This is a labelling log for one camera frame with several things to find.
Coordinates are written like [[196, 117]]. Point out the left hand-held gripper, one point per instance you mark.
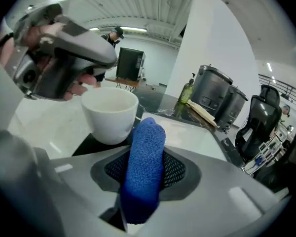
[[27, 75]]

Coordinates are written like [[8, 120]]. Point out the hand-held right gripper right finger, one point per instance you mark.
[[212, 181]]

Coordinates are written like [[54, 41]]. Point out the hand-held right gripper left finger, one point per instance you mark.
[[5, 102]]

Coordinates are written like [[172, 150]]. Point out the white cup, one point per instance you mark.
[[111, 117]]

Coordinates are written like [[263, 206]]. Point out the blue cloth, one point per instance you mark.
[[144, 162]]

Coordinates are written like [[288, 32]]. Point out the person's left forearm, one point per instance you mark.
[[5, 56]]

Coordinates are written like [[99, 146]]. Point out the person's left hand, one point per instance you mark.
[[82, 81]]

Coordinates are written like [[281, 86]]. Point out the white sink basin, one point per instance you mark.
[[190, 137]]

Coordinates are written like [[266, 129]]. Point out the black box appliance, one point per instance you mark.
[[129, 63]]

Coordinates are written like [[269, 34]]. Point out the beige wooden board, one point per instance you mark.
[[203, 113]]

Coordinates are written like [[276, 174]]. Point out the black office chair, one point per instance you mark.
[[286, 171], [259, 127]]

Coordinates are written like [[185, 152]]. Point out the small grey cooker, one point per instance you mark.
[[233, 107]]

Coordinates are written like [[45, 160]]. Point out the large grey cooker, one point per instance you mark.
[[210, 88]]

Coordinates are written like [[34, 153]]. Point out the dark soap bottle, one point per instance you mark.
[[186, 91]]

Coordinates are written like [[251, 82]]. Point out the black railing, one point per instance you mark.
[[283, 88]]

